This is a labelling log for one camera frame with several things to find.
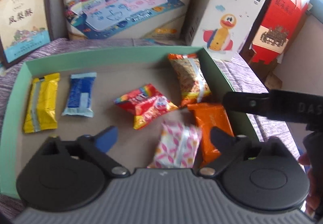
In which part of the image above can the orange foil snack packet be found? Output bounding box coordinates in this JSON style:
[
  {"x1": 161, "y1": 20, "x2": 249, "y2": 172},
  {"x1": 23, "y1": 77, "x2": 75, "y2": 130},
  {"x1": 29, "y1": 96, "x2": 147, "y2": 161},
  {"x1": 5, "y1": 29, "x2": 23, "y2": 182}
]
[{"x1": 187, "y1": 102, "x2": 234, "y2": 167}]

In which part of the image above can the pink patterned white packet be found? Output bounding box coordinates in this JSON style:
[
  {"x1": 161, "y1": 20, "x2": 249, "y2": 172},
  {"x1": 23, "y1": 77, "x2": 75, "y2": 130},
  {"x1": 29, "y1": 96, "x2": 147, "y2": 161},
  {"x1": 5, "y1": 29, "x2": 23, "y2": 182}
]
[{"x1": 148, "y1": 120, "x2": 202, "y2": 169}]

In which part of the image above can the blue wafer snack packet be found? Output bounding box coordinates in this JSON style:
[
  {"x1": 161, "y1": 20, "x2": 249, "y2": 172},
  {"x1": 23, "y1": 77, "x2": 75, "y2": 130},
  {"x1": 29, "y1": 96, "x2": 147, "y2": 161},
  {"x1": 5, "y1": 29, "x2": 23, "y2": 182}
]
[{"x1": 62, "y1": 72, "x2": 97, "y2": 118}]

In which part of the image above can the rainbow Skittles packet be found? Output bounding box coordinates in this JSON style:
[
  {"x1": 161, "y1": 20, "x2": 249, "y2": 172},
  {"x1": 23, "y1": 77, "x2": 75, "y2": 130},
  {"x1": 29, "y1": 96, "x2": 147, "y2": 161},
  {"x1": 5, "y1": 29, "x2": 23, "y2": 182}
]
[{"x1": 114, "y1": 84, "x2": 178, "y2": 130}]

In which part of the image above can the orange striped cracker packet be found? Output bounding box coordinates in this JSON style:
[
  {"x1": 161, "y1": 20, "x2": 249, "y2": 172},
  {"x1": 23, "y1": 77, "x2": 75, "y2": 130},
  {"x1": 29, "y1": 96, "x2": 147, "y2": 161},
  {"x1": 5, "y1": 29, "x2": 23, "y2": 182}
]
[{"x1": 168, "y1": 53, "x2": 212, "y2": 107}]

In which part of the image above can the yellow wavy snack bar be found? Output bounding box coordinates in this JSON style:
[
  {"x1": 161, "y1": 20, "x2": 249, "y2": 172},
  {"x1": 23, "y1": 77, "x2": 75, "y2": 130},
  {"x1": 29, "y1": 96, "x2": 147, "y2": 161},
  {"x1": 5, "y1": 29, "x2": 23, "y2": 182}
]
[{"x1": 23, "y1": 73, "x2": 60, "y2": 134}]

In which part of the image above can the person's right hand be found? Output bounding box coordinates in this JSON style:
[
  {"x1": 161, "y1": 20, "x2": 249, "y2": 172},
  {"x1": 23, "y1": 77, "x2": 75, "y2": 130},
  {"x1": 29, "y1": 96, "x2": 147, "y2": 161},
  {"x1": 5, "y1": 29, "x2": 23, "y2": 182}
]
[{"x1": 298, "y1": 153, "x2": 321, "y2": 215}]

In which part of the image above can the mint green cardboard box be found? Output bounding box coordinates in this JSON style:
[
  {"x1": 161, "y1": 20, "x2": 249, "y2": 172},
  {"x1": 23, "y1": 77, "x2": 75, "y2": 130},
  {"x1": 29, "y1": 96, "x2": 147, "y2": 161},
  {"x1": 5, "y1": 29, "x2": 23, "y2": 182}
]
[{"x1": 0, "y1": 45, "x2": 262, "y2": 200}]

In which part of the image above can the purple striped tablecloth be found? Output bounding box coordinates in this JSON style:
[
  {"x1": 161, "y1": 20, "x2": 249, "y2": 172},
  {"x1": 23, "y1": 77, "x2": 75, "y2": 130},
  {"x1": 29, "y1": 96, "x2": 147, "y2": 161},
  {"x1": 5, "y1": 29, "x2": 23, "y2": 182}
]
[{"x1": 0, "y1": 37, "x2": 302, "y2": 219}]

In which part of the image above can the red gift box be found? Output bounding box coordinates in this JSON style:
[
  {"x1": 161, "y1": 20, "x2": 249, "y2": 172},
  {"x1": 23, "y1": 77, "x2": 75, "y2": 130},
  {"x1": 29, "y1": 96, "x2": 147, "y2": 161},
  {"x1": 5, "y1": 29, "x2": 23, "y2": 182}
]
[{"x1": 251, "y1": 0, "x2": 310, "y2": 65}]

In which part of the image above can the white roly-poly duck box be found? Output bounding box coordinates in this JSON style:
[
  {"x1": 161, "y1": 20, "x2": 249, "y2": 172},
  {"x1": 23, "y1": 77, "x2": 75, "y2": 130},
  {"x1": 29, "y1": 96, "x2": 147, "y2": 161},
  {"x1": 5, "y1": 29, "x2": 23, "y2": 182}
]
[{"x1": 184, "y1": 0, "x2": 266, "y2": 61}]

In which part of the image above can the brown pineapple cake box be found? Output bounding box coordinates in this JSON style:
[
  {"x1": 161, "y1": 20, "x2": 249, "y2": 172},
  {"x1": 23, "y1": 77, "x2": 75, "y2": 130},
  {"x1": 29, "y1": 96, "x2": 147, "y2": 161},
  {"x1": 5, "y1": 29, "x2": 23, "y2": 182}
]
[{"x1": 1, "y1": 0, "x2": 53, "y2": 68}]

